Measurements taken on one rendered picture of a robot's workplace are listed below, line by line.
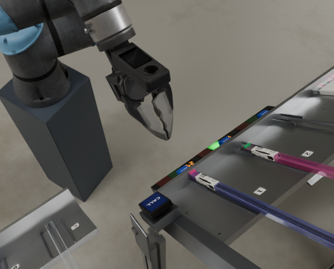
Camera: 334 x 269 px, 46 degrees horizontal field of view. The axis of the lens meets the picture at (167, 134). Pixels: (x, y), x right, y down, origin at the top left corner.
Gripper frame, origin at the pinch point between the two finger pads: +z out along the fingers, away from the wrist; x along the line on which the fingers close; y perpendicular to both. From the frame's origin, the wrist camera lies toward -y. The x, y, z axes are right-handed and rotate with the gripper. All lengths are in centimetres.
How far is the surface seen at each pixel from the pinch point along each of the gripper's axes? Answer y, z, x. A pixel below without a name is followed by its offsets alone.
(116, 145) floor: 85, 26, -9
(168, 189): -3.3, 7.8, 5.6
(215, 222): -17.6, 9.4, 5.5
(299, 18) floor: 89, 22, -123
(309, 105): -6.3, 9.3, -28.2
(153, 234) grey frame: 0.9, 16.4, 11.3
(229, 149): -3.3, 8.4, -9.0
